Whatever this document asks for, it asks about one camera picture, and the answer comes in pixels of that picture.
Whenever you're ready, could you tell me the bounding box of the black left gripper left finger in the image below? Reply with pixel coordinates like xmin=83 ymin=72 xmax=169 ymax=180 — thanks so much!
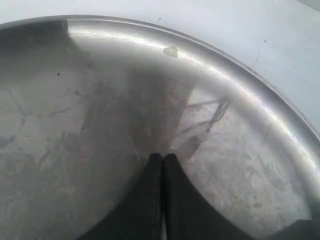
xmin=78 ymin=153 xmax=163 ymax=240

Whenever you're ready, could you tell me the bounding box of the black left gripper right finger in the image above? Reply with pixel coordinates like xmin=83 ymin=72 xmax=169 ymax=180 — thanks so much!
xmin=162 ymin=153 xmax=253 ymax=240

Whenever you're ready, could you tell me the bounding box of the round stainless steel plate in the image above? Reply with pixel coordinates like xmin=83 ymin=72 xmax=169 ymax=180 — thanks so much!
xmin=0 ymin=15 xmax=320 ymax=240

